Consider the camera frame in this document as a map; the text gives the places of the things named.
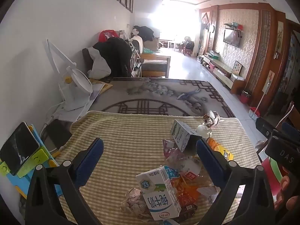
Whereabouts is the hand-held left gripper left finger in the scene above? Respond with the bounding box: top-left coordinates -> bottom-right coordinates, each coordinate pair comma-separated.
25,138 -> 105,225

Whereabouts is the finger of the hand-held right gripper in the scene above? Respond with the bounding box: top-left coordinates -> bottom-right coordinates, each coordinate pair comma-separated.
255,117 -> 282,138
282,121 -> 300,145

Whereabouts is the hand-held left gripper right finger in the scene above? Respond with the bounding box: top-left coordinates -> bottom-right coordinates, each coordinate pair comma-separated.
196,138 -> 275,225

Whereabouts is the orange juice carton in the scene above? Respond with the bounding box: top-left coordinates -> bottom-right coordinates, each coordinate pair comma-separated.
207,137 -> 235,162

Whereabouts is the clear bottle with red label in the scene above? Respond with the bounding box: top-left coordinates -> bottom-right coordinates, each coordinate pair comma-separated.
167,149 -> 202,181

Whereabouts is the red bin with green rim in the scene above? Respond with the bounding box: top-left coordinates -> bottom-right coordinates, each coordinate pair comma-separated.
261,156 -> 290,193

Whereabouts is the white paper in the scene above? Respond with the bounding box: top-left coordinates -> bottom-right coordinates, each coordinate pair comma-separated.
196,185 -> 221,204

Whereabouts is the small translucent container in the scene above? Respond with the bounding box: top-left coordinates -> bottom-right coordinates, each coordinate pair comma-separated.
196,124 -> 212,138

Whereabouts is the orange snack wrapper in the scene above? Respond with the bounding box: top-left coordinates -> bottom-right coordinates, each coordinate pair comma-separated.
172,176 -> 200,208

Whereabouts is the small green white carton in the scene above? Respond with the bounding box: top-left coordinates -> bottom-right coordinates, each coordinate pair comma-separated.
170,119 -> 200,152

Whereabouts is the foil wrapper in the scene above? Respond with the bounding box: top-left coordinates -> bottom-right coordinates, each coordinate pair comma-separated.
203,111 -> 221,129

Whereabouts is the pink plastic wrapper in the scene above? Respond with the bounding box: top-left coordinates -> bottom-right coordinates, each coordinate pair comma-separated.
163,139 -> 179,157

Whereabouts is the brown snack wrapper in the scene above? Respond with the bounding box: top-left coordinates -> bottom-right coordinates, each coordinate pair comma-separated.
179,203 -> 198,217

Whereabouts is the paper ball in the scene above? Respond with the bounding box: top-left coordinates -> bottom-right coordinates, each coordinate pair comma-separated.
121,187 -> 150,217

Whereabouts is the white blue milk carton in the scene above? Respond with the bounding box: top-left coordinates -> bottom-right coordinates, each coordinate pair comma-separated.
136,166 -> 182,221

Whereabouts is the person's right hand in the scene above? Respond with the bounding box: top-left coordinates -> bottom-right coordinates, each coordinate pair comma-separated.
273,175 -> 300,214

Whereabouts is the dustpan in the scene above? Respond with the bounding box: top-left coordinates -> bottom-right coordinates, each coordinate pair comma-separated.
248,106 -> 260,119

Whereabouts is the small red floor bin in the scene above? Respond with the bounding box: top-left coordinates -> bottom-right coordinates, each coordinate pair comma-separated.
240,91 -> 251,104

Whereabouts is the dark flat pad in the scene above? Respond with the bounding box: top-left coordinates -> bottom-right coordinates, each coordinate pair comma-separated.
41,119 -> 72,149

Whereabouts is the yellow striped towel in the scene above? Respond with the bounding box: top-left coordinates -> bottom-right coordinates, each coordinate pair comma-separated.
57,111 -> 263,225

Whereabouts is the geometric pattern picture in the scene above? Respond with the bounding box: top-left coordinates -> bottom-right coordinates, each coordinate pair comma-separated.
232,60 -> 244,75

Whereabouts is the television cabinet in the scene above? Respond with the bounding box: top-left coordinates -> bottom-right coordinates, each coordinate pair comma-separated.
202,54 -> 245,94

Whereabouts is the cartoon print door curtain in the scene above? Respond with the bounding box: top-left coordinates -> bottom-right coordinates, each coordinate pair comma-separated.
285,31 -> 300,94

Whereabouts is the black smartphone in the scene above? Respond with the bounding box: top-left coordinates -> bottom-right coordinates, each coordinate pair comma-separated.
0,122 -> 40,176

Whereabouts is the yellow picture book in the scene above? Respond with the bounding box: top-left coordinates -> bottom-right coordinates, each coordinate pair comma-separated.
89,78 -> 113,96

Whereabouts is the white desk fan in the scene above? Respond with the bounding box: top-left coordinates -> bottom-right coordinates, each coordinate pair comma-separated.
58,62 -> 93,112

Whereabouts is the grey patterned tablecloth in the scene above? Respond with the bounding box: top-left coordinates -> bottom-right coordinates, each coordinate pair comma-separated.
88,77 -> 236,118

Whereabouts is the white plastic bag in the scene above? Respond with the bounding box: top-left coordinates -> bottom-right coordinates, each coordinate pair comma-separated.
87,47 -> 112,80

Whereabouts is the dark wooden chair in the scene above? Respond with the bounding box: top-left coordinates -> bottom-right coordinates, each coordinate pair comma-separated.
82,48 -> 94,74

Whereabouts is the book rack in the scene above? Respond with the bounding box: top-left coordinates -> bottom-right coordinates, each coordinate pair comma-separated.
130,40 -> 144,78

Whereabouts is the small red wooden chair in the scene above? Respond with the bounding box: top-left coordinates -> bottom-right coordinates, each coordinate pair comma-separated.
179,36 -> 195,57

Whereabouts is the black backpack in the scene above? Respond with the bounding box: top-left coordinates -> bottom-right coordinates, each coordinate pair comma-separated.
94,37 -> 133,78

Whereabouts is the white desk lamp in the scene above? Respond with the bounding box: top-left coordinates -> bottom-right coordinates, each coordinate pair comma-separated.
43,39 -> 78,75

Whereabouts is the small white table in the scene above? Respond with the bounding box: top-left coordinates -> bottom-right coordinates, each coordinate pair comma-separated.
167,41 -> 181,51

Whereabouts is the red bag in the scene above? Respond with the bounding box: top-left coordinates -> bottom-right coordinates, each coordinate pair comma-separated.
98,30 -> 119,43

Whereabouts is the black clothes pile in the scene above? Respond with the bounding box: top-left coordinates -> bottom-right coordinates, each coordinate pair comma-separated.
133,26 -> 155,41

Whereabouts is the white bead string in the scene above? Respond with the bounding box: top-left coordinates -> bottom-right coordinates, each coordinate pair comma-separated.
275,103 -> 294,128

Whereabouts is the floral wall picture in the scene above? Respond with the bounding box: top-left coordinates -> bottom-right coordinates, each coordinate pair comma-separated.
262,70 -> 275,93

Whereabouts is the white cable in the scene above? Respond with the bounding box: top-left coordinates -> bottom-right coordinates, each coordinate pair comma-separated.
40,102 -> 65,150

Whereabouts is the hanging wall scroll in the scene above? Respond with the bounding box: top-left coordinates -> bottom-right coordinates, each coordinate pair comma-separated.
277,21 -> 284,53

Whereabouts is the wall television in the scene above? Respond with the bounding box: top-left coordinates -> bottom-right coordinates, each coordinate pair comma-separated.
223,29 -> 241,47

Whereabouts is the wall shelf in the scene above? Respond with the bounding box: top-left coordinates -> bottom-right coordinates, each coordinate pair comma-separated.
223,22 -> 244,31

